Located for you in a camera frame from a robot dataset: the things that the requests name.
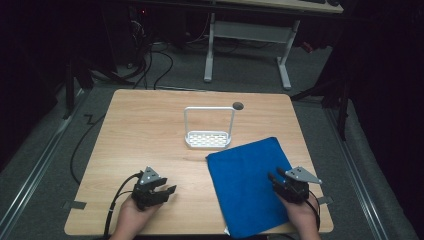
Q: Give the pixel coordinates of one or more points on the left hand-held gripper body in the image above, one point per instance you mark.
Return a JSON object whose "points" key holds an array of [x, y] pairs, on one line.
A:
{"points": [[146, 195]]}

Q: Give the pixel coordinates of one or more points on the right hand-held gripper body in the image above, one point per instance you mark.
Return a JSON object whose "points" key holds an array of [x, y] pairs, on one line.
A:
{"points": [[295, 188]]}

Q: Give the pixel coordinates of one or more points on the blue cloth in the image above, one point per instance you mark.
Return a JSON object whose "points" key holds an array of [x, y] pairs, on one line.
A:
{"points": [[245, 186]]}

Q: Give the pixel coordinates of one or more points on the person's left hand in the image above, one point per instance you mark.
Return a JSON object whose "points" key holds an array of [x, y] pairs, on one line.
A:
{"points": [[133, 213]]}

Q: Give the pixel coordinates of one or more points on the person's right hand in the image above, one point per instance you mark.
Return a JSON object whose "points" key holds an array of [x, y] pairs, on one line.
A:
{"points": [[301, 211]]}

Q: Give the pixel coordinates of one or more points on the grey tape strip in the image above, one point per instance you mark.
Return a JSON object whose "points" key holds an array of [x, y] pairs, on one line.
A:
{"points": [[75, 204], [325, 200]]}

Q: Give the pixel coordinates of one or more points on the black table grommet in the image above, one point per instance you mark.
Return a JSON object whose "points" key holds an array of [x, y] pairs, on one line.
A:
{"points": [[238, 106]]}

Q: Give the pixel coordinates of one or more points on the black stand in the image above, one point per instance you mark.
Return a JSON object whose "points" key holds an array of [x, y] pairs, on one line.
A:
{"points": [[333, 96], [70, 93]]}

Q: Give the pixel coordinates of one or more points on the white-framed desk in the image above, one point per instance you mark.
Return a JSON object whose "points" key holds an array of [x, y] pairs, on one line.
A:
{"points": [[248, 31]]}

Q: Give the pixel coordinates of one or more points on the dark computer tower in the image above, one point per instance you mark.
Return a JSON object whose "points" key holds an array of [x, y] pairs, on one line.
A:
{"points": [[140, 30]]}

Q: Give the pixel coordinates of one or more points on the metal floor rail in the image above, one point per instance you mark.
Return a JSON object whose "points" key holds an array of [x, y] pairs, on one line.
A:
{"points": [[36, 170], [356, 180]]}

